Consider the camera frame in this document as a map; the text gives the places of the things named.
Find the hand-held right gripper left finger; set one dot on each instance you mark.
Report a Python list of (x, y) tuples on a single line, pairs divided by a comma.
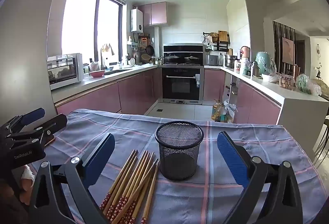
[(102, 155)]

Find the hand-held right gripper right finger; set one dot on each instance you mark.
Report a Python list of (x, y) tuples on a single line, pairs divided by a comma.
[(230, 159)]

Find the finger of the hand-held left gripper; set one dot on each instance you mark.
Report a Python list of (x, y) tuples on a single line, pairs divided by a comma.
[(30, 115), (52, 123)]

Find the bundle of wooden chopsticks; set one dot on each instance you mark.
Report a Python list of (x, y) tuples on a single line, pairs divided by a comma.
[(128, 188)]

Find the black mesh holder cup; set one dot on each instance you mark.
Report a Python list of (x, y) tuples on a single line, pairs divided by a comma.
[(178, 152)]

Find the person's left hand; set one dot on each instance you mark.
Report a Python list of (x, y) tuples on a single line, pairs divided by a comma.
[(27, 179)]

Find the yellow cooking oil bottle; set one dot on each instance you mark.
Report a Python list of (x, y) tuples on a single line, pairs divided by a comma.
[(217, 112)]

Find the white countertop oven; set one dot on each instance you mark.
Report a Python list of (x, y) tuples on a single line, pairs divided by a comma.
[(64, 72)]

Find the pink base cabinets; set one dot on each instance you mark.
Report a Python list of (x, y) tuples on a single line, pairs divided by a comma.
[(102, 95)]

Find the blue checked tablecloth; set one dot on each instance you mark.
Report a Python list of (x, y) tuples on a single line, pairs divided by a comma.
[(180, 200)]

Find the pink bowl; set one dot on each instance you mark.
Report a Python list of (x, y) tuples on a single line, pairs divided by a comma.
[(96, 74)]

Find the sink faucet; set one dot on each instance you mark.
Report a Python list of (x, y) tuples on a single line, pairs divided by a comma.
[(102, 59)]

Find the white bowl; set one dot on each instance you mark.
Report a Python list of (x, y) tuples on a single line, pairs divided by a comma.
[(269, 77)]

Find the black built-in stove oven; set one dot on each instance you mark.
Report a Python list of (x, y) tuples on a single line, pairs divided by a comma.
[(181, 82)]

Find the steel thermos flask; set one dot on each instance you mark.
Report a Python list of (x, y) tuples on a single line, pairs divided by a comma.
[(255, 69)]

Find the clear plastic container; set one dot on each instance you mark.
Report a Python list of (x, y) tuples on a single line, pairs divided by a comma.
[(286, 82)]

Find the steel stock pot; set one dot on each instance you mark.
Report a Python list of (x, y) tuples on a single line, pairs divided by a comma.
[(230, 61)]

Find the large kitchen window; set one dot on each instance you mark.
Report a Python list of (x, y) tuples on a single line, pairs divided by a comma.
[(79, 23)]

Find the green plastic bag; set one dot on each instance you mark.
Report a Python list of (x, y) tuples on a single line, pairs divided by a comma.
[(302, 83)]

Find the black lidded pot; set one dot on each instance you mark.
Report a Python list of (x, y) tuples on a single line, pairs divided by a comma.
[(171, 59), (192, 59)]

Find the pink electric kettle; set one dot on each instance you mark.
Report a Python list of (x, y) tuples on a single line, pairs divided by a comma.
[(245, 52)]

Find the steel kettle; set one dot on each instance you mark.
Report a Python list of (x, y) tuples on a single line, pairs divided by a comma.
[(158, 61)]

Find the white plastic bag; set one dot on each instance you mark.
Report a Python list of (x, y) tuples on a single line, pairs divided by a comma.
[(316, 88)]

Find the wooden cutting board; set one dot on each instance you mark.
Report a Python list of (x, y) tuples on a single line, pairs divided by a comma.
[(223, 36)]

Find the white gas water heater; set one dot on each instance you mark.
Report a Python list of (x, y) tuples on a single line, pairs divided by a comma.
[(136, 20)]

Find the black wall rack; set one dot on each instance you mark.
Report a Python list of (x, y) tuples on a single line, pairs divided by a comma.
[(221, 46)]

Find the framed wall picture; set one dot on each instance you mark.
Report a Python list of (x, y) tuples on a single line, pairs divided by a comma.
[(288, 50)]

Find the pink wall cabinets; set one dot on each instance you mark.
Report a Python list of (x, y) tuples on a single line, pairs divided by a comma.
[(156, 13)]

